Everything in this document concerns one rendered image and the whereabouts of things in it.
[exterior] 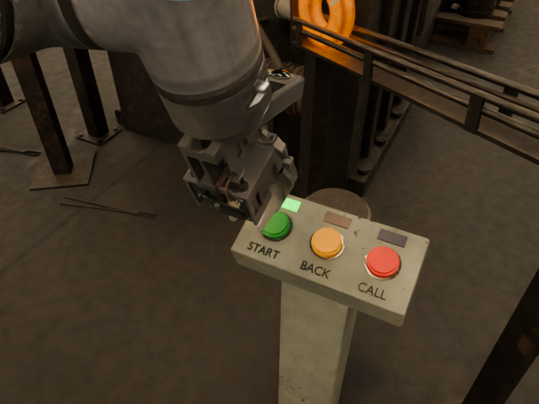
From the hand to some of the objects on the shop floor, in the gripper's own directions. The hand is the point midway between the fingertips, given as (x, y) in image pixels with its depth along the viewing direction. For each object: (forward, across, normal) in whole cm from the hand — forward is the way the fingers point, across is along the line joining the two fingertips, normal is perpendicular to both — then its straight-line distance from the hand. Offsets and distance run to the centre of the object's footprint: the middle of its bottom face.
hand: (269, 201), depth 58 cm
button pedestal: (+63, +7, -21) cm, 67 cm away
